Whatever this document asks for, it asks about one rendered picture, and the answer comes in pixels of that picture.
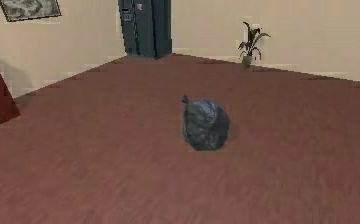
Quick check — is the black tied rubbish bag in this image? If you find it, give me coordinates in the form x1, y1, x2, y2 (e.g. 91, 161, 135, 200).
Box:
181, 94, 231, 152

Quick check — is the green potted house plant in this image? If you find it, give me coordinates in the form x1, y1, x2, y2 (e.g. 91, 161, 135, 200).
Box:
237, 21, 272, 70

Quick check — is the grey framed wall picture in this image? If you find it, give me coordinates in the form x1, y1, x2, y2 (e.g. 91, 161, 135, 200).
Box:
0, 0, 63, 23

